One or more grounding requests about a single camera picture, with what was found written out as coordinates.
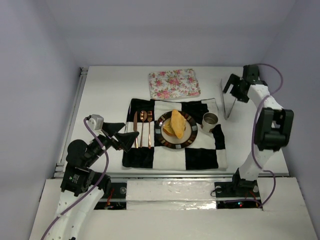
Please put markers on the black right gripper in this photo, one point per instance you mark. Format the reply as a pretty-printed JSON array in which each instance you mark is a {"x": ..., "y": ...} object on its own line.
[{"x": 240, "y": 87}]

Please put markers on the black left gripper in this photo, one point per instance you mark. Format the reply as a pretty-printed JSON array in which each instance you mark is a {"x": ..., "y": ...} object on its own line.
[{"x": 110, "y": 137}]

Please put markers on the silver metal tongs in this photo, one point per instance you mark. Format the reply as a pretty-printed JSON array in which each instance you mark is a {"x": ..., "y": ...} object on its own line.
[{"x": 228, "y": 101}]

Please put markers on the bread slice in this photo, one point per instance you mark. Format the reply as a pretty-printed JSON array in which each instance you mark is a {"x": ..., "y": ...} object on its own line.
[{"x": 167, "y": 128}]

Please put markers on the orange croissant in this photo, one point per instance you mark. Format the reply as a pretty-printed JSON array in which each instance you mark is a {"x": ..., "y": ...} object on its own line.
[{"x": 177, "y": 123}]

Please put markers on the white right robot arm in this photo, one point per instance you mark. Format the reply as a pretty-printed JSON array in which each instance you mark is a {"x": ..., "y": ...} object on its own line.
[{"x": 272, "y": 126}]

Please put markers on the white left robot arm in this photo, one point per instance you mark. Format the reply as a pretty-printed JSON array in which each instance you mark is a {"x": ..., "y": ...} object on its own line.
[{"x": 81, "y": 187}]

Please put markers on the copper knife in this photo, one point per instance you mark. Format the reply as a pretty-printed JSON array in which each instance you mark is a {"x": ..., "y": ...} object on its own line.
[{"x": 135, "y": 127}]

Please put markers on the copper spoon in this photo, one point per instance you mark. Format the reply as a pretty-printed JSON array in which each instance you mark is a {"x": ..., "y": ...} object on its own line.
[{"x": 143, "y": 117}]

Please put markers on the copper fork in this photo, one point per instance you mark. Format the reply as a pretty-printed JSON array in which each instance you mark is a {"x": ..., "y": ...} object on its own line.
[{"x": 149, "y": 119}]

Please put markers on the metal cup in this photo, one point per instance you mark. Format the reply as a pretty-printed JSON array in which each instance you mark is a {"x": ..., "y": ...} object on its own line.
[{"x": 209, "y": 121}]

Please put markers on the floral rectangular tray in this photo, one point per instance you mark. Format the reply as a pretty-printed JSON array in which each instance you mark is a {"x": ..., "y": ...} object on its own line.
[{"x": 173, "y": 84}]

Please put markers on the striped rim ceramic plate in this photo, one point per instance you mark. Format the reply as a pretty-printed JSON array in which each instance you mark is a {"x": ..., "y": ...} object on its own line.
[{"x": 173, "y": 142}]

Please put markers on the black white checkered placemat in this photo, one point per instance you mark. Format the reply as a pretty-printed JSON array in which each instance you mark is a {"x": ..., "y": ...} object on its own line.
[{"x": 208, "y": 151}]

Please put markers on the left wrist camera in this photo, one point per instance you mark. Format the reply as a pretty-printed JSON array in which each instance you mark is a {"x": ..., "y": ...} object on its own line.
[{"x": 95, "y": 122}]

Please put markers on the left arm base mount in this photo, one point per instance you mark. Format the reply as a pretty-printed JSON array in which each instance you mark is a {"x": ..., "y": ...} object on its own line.
[{"x": 115, "y": 198}]

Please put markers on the aluminium rail frame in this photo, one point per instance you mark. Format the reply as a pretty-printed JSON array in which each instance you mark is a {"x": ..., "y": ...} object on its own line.
[{"x": 156, "y": 174}]

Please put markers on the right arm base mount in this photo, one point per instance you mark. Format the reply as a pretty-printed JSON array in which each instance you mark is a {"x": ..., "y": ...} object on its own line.
[{"x": 237, "y": 193}]

